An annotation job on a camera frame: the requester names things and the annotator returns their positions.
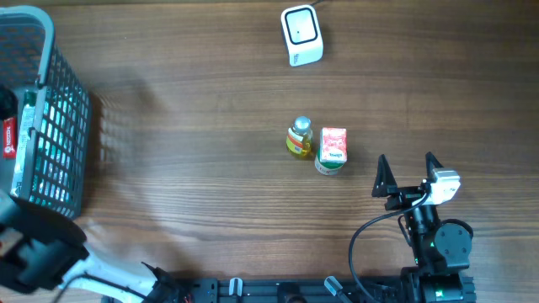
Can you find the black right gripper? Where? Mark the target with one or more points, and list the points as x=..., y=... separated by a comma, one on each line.
x=404, y=194

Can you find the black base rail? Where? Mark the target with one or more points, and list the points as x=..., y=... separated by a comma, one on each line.
x=383, y=289

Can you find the grey plastic mesh basket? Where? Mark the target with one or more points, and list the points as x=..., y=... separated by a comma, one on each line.
x=31, y=60

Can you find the green lid white jar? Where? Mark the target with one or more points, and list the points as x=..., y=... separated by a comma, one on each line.
x=327, y=168

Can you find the yellow oil bottle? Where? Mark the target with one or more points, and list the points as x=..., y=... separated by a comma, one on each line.
x=299, y=137

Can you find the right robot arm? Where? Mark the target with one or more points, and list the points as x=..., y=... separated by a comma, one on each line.
x=441, y=248

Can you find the white barcode scanner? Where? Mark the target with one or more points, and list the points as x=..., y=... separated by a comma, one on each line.
x=302, y=34

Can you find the red white tube package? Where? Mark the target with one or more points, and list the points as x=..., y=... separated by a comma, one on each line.
x=9, y=138

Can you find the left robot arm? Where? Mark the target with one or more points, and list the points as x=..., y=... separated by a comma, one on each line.
x=41, y=249

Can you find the green 3M gloves package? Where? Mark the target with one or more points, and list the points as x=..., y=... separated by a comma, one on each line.
x=48, y=169

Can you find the red white juice carton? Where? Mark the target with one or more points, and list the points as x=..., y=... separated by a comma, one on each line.
x=333, y=145

